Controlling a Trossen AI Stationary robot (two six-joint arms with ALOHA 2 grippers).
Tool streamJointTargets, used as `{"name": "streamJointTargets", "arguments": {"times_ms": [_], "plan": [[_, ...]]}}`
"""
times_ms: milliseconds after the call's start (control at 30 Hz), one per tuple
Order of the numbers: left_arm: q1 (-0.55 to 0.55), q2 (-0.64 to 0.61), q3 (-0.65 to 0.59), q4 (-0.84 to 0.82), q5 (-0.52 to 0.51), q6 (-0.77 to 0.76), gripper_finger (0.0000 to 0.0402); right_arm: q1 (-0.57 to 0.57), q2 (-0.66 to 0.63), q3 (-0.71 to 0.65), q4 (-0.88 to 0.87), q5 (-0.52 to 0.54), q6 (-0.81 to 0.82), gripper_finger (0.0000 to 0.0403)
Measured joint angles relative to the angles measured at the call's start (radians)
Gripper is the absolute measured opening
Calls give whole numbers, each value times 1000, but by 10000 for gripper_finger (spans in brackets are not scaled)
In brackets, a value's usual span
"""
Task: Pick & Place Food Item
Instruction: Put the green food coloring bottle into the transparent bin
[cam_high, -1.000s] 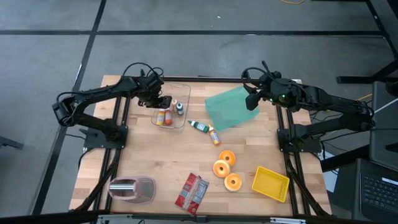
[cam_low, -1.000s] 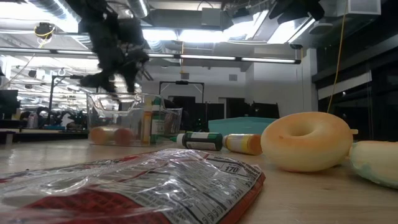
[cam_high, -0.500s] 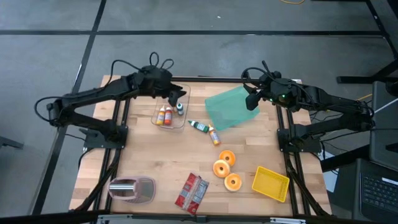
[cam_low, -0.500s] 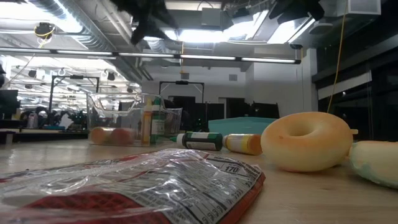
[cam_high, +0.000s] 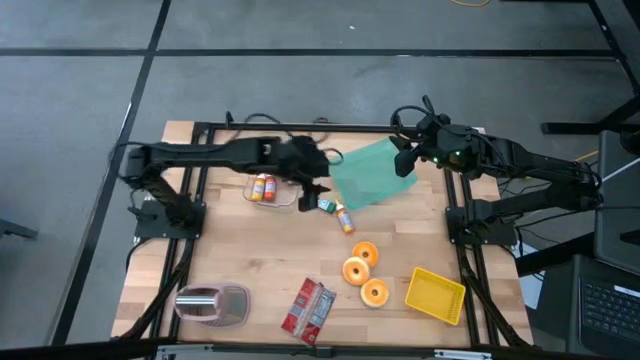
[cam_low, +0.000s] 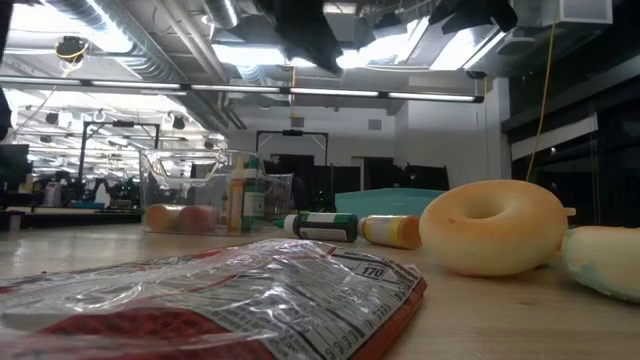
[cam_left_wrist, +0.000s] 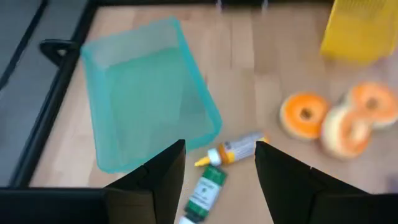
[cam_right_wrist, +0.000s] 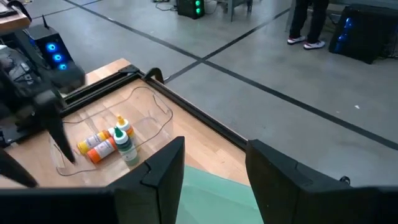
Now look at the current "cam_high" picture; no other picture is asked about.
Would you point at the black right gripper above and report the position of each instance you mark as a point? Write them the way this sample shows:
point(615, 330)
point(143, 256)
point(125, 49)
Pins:
point(450, 145)

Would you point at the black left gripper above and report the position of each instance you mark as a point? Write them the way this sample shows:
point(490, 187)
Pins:
point(305, 157)

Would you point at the green glue bottle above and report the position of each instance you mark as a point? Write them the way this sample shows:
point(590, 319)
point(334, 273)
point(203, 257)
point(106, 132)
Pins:
point(327, 205)

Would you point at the clear plastic container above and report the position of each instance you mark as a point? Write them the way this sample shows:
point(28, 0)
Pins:
point(282, 202)

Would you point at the yellow glue bottle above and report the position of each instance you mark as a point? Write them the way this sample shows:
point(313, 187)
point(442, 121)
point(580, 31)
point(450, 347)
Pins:
point(258, 189)
point(345, 220)

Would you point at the orange glue bottle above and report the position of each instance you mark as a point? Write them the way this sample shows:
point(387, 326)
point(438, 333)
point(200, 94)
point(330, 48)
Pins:
point(270, 189)

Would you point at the orange toy donut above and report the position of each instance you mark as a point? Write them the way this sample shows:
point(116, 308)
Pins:
point(366, 253)
point(374, 292)
point(356, 271)

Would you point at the red snack packet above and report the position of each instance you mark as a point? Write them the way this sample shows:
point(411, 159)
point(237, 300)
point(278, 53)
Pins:
point(308, 311)

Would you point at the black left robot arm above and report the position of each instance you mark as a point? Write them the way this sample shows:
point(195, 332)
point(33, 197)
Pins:
point(200, 152)

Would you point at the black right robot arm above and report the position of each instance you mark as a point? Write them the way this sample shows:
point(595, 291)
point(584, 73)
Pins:
point(540, 162)

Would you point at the green cloth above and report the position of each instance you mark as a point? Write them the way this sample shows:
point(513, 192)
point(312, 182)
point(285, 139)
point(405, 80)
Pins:
point(372, 175)

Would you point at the yellow plastic basket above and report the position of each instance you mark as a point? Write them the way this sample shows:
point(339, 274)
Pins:
point(435, 295)

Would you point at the black stand leg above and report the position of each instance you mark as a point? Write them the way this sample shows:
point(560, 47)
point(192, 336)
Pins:
point(565, 128)

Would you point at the black side table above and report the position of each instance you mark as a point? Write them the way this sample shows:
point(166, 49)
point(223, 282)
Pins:
point(555, 300)

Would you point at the black laptop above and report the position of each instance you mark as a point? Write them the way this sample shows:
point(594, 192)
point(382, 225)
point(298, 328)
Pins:
point(607, 310)

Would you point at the black chair leg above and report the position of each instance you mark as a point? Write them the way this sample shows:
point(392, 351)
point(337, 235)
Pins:
point(17, 230)

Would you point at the black table frame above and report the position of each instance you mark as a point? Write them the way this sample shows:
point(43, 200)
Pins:
point(360, 128)

